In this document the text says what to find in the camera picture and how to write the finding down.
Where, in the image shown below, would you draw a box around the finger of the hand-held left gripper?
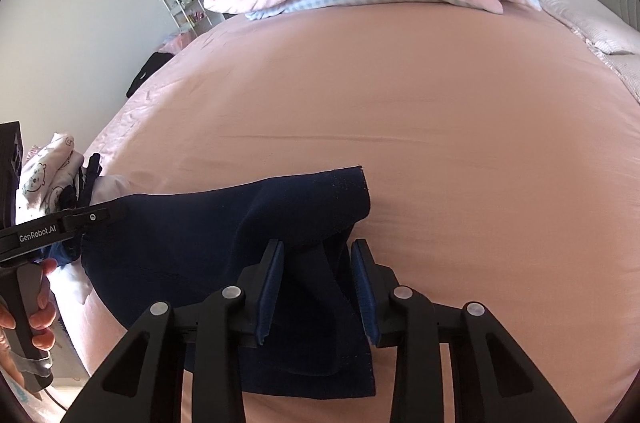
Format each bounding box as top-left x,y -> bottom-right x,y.
65,200 -> 128,238

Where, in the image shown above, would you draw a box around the navy shorts with white stripes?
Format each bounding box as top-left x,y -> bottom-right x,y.
80,164 -> 377,400

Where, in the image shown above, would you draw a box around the pink cloth bundle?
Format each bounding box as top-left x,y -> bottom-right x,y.
160,30 -> 193,54

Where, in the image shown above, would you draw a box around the pale pink textured pillow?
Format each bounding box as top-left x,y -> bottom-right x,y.
530,0 -> 640,55
595,49 -> 640,104

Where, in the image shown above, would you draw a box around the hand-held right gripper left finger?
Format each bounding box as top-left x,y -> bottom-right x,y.
60,239 -> 286,423

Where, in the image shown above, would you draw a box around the white wire shelf rack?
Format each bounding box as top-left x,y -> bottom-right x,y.
160,0 -> 208,36

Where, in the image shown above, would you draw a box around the pink bed sheet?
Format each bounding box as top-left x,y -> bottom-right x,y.
75,0 -> 640,423

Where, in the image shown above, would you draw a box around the person's left hand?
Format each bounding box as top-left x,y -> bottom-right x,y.
0,257 -> 57,384

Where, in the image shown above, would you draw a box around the white bear-print cloth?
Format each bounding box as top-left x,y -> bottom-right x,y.
15,132 -> 86,224

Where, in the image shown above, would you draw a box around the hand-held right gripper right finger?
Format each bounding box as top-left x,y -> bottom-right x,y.
350,238 -> 581,423

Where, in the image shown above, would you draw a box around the black bag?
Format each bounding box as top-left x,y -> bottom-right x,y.
126,50 -> 173,99

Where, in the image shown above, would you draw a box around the pale pink garment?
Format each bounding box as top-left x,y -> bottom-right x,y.
95,174 -> 133,204

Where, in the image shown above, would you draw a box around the blue cloth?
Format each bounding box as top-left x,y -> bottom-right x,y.
50,240 -> 86,271

